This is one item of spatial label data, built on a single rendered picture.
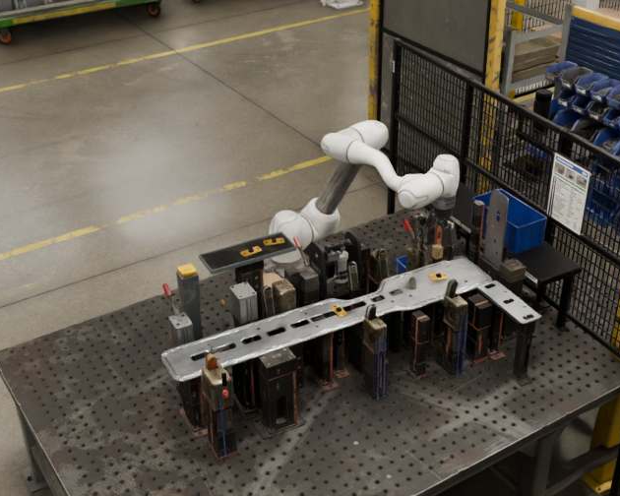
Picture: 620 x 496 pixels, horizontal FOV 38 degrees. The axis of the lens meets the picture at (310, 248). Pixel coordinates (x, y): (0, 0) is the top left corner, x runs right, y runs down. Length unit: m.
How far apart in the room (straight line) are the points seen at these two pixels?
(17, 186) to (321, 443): 4.08
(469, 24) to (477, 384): 2.64
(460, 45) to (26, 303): 3.05
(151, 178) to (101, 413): 3.39
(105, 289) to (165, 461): 2.34
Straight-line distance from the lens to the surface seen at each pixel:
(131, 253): 5.91
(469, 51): 5.74
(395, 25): 6.32
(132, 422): 3.59
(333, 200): 4.20
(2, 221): 6.51
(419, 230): 3.79
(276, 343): 3.40
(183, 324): 3.43
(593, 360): 3.94
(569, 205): 3.86
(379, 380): 3.57
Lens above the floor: 3.09
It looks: 32 degrees down
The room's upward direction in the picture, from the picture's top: 1 degrees counter-clockwise
